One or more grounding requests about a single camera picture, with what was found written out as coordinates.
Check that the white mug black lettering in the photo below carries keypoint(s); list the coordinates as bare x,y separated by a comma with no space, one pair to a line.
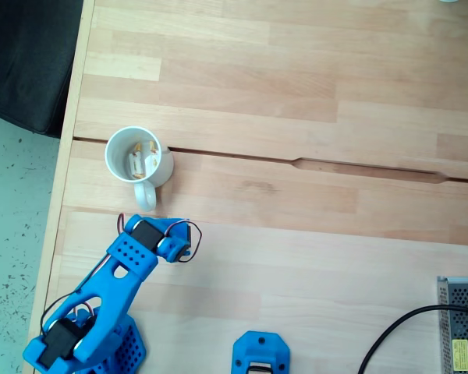
140,163

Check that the wrapped sweet white yellow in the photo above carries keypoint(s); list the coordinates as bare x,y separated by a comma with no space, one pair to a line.
136,163

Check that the black cushion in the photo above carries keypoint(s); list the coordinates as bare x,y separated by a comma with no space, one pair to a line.
23,58

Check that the metal mesh power supply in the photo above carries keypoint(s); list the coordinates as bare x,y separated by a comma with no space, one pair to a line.
462,323

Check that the blue post base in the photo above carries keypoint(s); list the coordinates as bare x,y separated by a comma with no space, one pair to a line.
261,348

